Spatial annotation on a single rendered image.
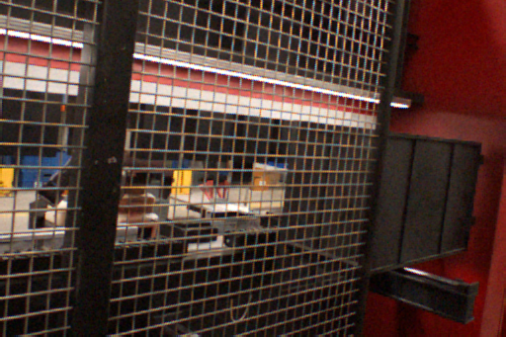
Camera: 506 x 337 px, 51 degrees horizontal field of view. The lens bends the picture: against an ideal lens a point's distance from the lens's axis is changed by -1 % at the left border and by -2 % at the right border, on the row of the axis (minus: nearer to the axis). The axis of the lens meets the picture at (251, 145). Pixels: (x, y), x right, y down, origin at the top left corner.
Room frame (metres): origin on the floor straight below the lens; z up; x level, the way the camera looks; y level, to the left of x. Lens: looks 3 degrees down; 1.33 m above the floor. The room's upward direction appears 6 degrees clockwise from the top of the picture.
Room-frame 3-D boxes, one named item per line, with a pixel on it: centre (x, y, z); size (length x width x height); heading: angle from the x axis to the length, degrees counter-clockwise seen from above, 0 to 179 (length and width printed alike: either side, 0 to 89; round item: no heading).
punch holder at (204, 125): (1.76, 0.15, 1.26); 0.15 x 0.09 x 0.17; 135
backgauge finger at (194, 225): (1.50, 0.20, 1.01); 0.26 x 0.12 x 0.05; 45
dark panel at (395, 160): (1.69, -0.50, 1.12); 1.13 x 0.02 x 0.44; 135
